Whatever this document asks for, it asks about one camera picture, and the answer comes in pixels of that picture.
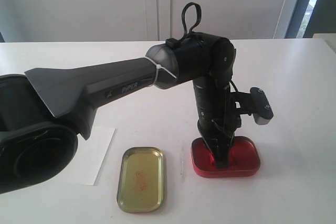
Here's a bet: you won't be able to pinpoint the red ink pad tin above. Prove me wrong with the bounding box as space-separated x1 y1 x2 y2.
191 136 260 178

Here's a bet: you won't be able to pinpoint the white paper sheet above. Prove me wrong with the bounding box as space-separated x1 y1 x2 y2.
77 126 116 186

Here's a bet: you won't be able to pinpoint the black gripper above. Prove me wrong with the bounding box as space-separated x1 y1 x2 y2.
196 95 242 169

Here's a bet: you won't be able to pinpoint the dark window frame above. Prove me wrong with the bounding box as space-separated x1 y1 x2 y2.
285 0 335 38

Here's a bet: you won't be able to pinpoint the gold metal tin lid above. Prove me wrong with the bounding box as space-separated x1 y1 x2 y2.
117 147 165 213

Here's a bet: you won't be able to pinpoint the white cabinet doors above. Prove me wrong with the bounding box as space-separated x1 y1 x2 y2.
1 0 297 42

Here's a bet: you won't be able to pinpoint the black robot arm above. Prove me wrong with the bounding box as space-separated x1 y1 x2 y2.
1 33 236 193

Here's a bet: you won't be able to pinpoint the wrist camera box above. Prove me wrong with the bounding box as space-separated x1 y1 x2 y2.
250 87 274 125

